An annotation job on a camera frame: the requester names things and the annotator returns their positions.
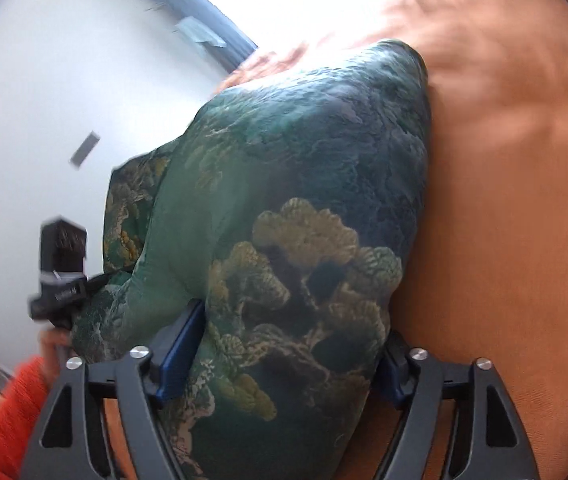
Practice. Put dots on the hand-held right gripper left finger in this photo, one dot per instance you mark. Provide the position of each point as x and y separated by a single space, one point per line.
183 340

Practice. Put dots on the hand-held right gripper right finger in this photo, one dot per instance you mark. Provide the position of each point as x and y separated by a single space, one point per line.
393 380

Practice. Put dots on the green printed jacket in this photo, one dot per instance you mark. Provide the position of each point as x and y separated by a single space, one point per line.
289 160

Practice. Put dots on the person's left forearm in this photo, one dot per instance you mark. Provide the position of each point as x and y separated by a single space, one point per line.
8 420

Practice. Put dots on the person's left hand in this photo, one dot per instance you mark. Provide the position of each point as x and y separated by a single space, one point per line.
56 347

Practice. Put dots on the orange bed quilt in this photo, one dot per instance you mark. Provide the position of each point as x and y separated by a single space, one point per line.
489 210

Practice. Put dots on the light blue cloth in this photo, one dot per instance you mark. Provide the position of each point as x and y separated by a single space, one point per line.
198 31

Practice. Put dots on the dark wall switch panel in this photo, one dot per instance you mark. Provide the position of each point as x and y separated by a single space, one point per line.
85 149

